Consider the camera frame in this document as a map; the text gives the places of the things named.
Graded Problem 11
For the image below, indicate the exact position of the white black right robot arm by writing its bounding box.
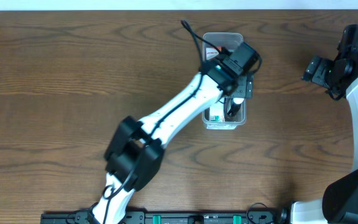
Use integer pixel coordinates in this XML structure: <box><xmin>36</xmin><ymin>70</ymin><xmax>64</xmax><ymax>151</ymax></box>
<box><xmin>289</xmin><ymin>23</ymin><xmax>358</xmax><ymax>223</ymax></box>

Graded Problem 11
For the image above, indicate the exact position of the white green medicine box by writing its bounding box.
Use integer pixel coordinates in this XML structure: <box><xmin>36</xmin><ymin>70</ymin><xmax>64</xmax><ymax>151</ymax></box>
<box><xmin>209</xmin><ymin>102</ymin><xmax>225</xmax><ymax>122</ymax></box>

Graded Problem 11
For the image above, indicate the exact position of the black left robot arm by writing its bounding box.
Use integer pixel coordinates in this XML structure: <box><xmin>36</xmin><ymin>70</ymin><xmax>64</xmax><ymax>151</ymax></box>
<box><xmin>89</xmin><ymin>42</ymin><xmax>262</xmax><ymax>223</ymax></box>

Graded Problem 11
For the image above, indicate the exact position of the clear plastic container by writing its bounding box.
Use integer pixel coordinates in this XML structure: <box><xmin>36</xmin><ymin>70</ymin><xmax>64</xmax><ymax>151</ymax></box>
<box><xmin>202</xmin><ymin>32</ymin><xmax>246</xmax><ymax>130</ymax></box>

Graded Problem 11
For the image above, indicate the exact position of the black mounting rail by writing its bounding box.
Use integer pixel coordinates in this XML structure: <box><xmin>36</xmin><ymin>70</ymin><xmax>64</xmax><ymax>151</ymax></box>
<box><xmin>40</xmin><ymin>210</ymin><xmax>353</xmax><ymax>224</ymax></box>

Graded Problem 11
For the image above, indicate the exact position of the red white small box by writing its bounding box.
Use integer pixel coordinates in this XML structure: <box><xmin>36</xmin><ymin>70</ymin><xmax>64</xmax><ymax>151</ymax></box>
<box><xmin>205</xmin><ymin>47</ymin><xmax>221</xmax><ymax>60</ymax></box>

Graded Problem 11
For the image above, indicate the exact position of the dark bottle white cap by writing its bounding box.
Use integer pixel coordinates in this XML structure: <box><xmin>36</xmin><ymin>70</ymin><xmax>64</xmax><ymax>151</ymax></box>
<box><xmin>226</xmin><ymin>98</ymin><xmax>245</xmax><ymax>117</ymax></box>

